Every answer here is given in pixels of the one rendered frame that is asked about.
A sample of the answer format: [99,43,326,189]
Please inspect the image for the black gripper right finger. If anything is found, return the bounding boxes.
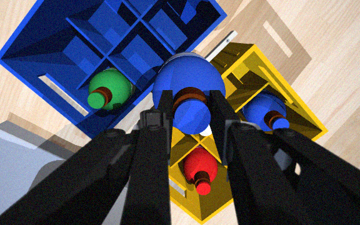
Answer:
[209,90,360,225]

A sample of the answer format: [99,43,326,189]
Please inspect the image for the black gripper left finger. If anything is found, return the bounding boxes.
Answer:
[0,90,173,225]

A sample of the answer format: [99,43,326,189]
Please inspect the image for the green bottle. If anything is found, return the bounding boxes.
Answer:
[87,66,137,111]

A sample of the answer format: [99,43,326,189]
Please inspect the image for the white bottle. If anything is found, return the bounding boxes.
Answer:
[200,126,212,136]

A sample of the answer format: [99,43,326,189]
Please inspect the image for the yellow divided crate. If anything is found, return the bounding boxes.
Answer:
[168,42,328,210]

